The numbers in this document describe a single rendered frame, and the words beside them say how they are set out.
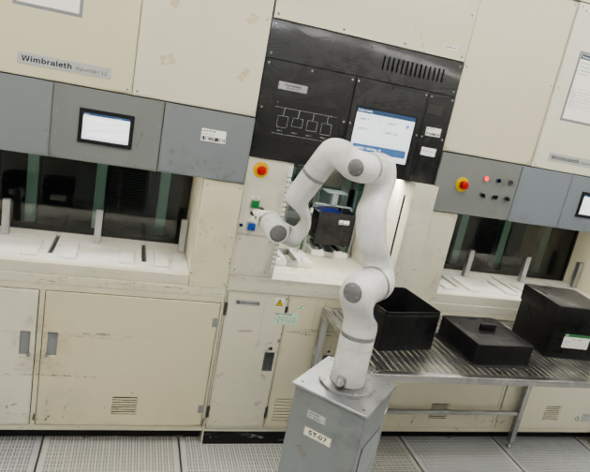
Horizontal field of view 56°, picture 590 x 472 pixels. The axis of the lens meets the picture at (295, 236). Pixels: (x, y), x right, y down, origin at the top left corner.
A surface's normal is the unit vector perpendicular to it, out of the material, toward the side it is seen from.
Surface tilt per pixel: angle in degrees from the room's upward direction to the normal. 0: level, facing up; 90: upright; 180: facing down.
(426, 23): 92
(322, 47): 90
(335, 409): 90
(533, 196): 90
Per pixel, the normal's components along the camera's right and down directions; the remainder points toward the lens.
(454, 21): 0.26, 0.28
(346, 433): -0.49, 0.13
